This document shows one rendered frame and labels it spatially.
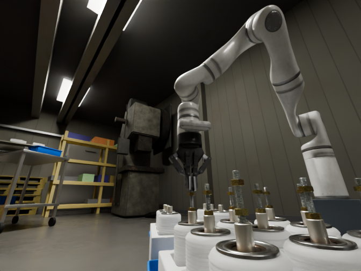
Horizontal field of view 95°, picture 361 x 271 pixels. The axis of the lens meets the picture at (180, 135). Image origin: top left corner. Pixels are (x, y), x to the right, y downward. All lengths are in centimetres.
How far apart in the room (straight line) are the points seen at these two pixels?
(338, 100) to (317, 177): 215
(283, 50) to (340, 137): 214
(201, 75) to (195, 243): 45
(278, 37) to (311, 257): 55
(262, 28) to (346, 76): 240
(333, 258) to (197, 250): 18
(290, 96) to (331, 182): 32
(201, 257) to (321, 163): 56
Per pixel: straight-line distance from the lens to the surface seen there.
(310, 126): 81
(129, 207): 332
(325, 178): 76
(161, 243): 73
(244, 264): 23
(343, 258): 30
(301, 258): 31
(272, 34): 65
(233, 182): 25
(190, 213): 47
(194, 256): 34
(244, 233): 25
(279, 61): 67
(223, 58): 59
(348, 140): 270
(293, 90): 71
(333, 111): 282
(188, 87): 54
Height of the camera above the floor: 31
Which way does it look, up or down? 21 degrees up
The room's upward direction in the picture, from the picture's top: 1 degrees counter-clockwise
